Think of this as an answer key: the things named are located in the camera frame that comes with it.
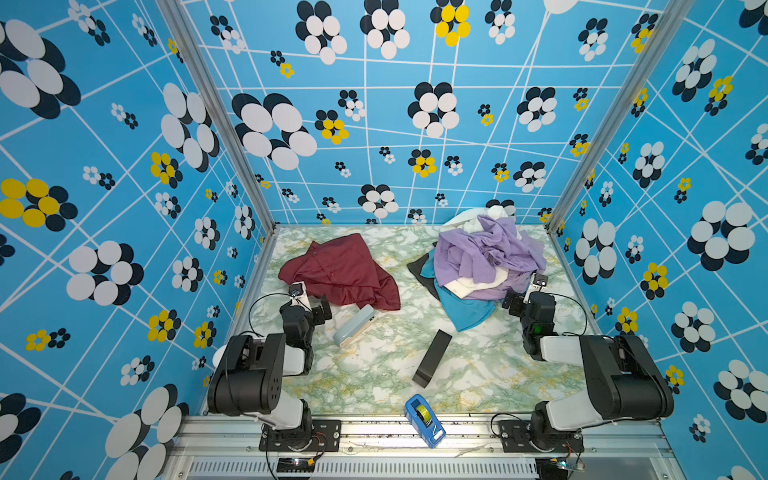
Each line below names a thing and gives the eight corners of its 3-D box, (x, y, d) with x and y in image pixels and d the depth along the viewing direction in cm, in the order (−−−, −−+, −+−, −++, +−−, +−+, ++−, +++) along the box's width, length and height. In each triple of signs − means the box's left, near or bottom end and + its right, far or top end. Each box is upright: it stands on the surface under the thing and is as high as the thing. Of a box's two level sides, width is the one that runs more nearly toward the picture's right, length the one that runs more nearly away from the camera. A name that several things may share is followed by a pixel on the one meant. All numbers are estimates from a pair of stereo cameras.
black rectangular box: (413, 382, 84) (415, 370, 76) (434, 343, 91) (438, 328, 83) (426, 390, 83) (429, 379, 75) (446, 349, 90) (451, 335, 82)
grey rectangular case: (340, 349, 90) (338, 342, 86) (332, 340, 92) (329, 332, 88) (377, 319, 96) (376, 311, 92) (369, 311, 98) (368, 302, 94)
